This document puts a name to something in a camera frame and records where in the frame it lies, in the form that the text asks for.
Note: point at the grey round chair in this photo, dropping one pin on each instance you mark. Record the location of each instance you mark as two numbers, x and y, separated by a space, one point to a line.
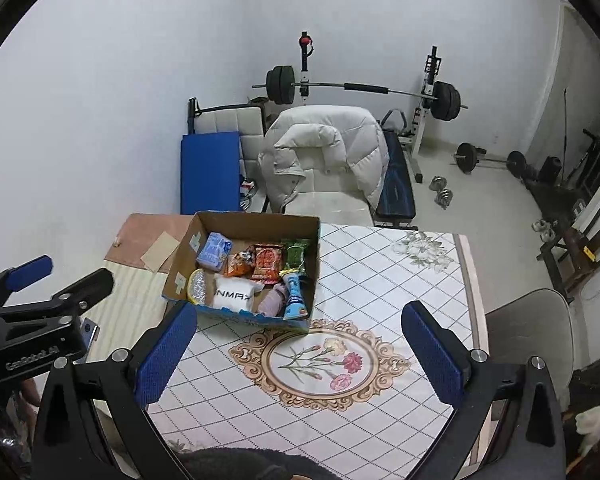
530 330

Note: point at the barbell with black plates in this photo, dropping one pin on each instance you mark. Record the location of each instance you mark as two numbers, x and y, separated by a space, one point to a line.
365 87

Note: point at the black weight bench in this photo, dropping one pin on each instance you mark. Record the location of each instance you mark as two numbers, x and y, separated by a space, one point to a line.
395 185

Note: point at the blue snack packet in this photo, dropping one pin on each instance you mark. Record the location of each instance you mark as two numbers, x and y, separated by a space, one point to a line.
214 251

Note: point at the white down jacket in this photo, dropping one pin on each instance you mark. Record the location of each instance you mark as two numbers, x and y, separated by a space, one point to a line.
330 145

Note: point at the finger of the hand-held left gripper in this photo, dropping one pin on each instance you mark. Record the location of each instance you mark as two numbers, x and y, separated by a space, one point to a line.
30 270
87 287

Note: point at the green snack packet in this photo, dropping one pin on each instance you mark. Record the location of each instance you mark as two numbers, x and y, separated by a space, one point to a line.
297 255

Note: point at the tan cardboard piece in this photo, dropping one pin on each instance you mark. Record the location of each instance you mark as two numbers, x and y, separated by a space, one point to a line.
160 254

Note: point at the orange snack packet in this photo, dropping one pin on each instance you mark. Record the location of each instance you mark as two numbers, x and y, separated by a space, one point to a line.
240 264

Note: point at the short barbell black plates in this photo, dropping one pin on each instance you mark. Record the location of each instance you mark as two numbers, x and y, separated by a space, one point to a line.
490 160

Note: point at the pink cloth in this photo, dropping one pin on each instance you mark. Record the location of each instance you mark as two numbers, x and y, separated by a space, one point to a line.
140 232

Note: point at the black exercise bike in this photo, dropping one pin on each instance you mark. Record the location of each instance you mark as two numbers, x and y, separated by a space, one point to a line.
592 155

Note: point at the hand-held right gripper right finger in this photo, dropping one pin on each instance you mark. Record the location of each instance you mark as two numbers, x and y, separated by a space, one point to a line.
432 360

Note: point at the white padded chair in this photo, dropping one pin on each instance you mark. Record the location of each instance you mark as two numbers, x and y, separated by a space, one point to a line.
330 202
230 120

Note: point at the red white small box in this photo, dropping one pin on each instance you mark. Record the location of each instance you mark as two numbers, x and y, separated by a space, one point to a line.
248 192

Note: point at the cardboard box blue print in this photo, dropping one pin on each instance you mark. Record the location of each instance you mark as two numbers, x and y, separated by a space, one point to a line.
180 265

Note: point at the small blue grey device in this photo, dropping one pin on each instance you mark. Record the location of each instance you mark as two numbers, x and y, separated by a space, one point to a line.
89 332

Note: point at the small white shoes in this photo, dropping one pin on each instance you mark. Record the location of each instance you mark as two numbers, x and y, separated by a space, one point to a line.
544 229

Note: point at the blue white tube packet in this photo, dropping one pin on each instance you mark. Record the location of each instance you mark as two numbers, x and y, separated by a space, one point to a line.
295 297

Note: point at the purple knitted cloth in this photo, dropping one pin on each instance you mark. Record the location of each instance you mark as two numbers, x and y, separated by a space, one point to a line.
274 301

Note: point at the person's dark fleece clothing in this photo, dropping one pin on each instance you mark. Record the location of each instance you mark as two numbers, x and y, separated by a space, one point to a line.
250 465

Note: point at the red snack packet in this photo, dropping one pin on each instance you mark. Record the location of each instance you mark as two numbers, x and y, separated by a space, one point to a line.
267 262

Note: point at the bamboo slat mat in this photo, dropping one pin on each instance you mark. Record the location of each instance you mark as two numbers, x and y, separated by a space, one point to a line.
125 305

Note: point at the beige door frame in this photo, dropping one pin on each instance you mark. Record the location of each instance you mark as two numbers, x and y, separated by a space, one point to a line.
555 75

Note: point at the blue folded mat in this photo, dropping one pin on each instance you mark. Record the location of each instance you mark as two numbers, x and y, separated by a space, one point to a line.
210 172

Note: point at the dark wooden chair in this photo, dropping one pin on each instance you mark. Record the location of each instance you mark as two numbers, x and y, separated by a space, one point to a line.
580 250

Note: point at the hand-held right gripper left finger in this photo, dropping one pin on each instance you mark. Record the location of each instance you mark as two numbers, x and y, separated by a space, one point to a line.
165 355

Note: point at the black bag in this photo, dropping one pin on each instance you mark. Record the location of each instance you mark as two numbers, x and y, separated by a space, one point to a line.
550 170

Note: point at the white soft packet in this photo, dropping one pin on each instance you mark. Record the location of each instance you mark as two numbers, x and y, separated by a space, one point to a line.
235 295

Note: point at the chrome dumbbell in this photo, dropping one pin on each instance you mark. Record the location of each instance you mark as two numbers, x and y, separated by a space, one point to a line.
436 183
444 197

